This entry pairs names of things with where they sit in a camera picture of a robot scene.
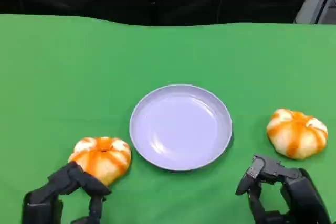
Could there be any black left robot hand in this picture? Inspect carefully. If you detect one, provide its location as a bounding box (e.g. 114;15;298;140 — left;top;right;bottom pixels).
22;161;112;224

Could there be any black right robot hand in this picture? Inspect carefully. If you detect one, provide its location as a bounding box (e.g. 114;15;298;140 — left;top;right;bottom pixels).
235;155;332;224

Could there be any orange white toy bread roll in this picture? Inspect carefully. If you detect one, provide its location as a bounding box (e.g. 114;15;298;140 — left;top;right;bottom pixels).
266;108;329;160
68;136;132;186

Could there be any green cloth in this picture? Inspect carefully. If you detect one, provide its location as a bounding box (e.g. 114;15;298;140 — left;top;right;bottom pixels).
0;14;336;224

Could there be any lilac plate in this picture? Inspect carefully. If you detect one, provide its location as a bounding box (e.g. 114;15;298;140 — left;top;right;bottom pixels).
129;84;233;172

